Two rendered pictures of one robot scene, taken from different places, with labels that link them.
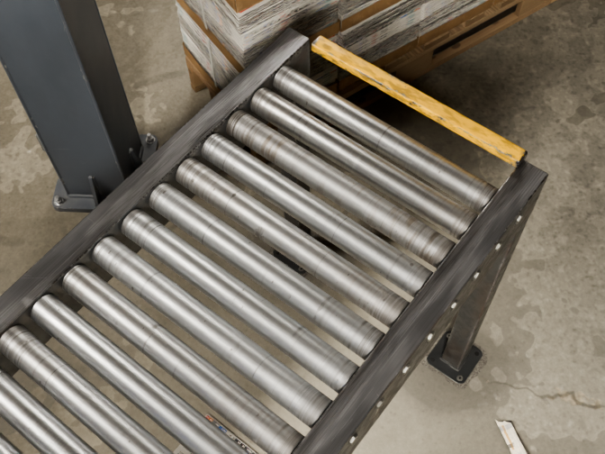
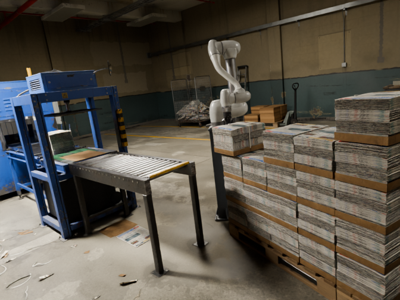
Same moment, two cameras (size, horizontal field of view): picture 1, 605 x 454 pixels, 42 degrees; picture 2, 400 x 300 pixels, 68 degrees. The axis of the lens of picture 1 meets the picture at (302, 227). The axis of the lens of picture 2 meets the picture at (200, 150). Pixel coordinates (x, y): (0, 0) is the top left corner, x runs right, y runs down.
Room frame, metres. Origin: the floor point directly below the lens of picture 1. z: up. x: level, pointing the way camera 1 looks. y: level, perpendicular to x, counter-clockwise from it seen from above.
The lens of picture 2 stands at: (1.32, -2.48, 1.45)
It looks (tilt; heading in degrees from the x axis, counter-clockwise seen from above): 13 degrees down; 94
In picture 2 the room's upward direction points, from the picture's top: 7 degrees counter-clockwise
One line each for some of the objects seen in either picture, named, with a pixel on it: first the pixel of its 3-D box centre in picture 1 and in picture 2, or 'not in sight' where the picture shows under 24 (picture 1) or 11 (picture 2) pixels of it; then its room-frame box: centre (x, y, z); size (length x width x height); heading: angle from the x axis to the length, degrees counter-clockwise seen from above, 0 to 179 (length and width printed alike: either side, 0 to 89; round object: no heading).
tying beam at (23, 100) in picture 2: not in sight; (65, 96); (-0.39, 0.88, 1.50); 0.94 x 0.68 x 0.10; 50
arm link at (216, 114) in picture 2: not in sight; (218, 110); (1.33, 0.56, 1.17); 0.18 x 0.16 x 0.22; 14
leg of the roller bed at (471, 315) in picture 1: (478, 298); (153, 234); (0.72, -0.37, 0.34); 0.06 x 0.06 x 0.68; 50
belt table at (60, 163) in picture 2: not in sight; (78, 158); (-0.40, 0.89, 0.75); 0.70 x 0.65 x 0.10; 140
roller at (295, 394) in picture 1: (206, 327); (133, 166); (0.48, 0.15, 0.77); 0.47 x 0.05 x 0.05; 50
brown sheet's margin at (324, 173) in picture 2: not in sight; (333, 163); (2.02, -0.62, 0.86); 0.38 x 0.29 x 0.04; 32
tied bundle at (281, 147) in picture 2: not in sight; (296, 144); (1.86, -0.37, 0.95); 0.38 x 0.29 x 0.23; 34
